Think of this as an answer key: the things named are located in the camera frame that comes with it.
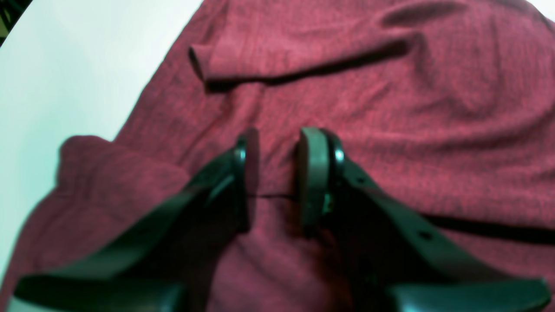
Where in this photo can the dark red t-shirt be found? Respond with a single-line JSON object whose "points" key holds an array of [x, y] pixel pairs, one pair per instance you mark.
{"points": [[448, 105]]}

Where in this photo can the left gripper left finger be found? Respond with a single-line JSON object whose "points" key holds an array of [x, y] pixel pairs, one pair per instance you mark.
{"points": [[165, 261]]}

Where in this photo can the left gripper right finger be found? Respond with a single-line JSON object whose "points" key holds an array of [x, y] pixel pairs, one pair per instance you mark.
{"points": [[394, 259]]}

